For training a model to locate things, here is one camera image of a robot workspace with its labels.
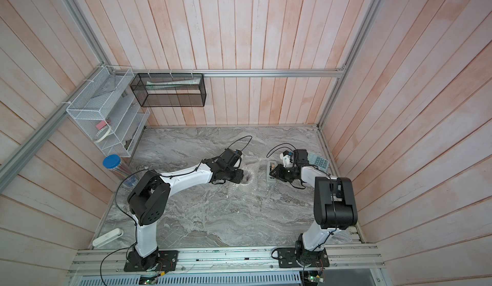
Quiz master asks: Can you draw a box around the white tape dispenser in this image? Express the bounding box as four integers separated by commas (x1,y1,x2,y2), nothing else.
266,161,278,184

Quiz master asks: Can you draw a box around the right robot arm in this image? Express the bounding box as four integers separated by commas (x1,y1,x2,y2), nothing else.
269,149,358,255

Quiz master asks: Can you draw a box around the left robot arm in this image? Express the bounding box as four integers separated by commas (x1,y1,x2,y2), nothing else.
128,149,243,258

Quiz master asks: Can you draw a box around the grey desk calculator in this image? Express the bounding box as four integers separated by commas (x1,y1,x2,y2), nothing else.
308,153,329,173

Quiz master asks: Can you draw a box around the ruler in black basket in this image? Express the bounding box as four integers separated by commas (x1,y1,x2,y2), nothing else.
146,78,201,91

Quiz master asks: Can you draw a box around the blue lid straw jar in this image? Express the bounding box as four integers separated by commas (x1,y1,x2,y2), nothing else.
102,154,138,187

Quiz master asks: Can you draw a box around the pink eraser block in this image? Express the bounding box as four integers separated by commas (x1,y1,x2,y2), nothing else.
96,120,108,131

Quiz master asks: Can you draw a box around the white tape roll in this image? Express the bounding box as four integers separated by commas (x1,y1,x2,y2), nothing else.
94,125,111,143

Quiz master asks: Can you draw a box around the white power strip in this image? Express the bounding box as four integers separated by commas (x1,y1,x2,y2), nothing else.
92,228,124,248

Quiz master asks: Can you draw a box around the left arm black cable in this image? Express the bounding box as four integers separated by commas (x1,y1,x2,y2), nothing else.
99,135,253,286

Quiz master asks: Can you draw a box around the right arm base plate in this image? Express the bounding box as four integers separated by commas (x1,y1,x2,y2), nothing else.
271,248,330,268

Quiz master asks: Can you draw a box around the aluminium frame horizontal bar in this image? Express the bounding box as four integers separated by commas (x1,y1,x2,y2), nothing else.
132,68,345,78

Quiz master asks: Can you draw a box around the black wire mesh basket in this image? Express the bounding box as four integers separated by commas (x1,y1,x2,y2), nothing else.
130,72,207,108

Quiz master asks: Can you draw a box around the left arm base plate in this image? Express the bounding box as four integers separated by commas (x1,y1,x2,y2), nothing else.
124,250,179,273

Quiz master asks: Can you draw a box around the aluminium mounting rail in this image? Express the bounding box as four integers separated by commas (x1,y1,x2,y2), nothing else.
67,244,386,277

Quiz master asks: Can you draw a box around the white wire mesh shelf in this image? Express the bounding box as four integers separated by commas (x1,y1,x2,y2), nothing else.
67,66,150,158

